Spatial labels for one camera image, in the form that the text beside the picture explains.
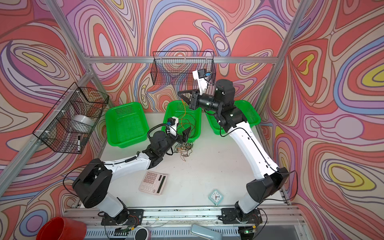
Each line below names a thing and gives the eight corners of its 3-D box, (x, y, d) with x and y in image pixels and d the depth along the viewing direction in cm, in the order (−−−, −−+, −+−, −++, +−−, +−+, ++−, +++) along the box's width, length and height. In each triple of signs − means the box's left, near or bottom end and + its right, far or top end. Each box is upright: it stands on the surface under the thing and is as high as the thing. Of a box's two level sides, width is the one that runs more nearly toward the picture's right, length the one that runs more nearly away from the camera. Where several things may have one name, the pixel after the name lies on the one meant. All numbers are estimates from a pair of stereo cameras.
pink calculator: (139, 190, 83) (137, 189, 81) (147, 171, 90) (146, 169, 88) (161, 196, 81) (160, 194, 79) (167, 176, 88) (167, 174, 86)
